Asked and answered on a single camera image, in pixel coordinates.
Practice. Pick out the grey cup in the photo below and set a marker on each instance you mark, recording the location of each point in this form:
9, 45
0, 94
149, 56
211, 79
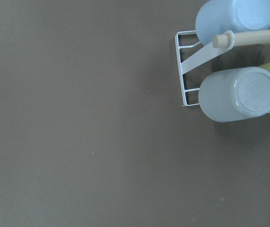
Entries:
235, 94

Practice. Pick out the blue cup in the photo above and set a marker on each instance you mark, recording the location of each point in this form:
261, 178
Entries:
218, 16

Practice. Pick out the white wire cup rack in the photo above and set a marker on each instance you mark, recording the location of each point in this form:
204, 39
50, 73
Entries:
219, 45

